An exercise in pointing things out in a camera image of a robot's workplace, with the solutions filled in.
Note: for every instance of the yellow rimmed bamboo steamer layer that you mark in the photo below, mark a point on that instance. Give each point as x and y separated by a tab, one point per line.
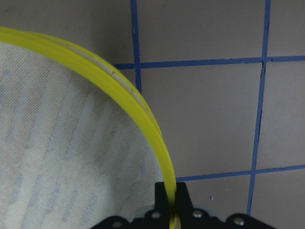
133	105

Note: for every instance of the white gauze steamer liner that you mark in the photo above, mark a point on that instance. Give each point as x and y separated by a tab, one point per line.
59	143

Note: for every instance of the lower yellow steamer layer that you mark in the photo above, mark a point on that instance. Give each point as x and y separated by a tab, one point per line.
106	77

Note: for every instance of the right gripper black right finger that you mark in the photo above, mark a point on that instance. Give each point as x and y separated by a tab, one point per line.
183	205

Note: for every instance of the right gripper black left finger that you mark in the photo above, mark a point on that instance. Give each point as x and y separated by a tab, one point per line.
161	207

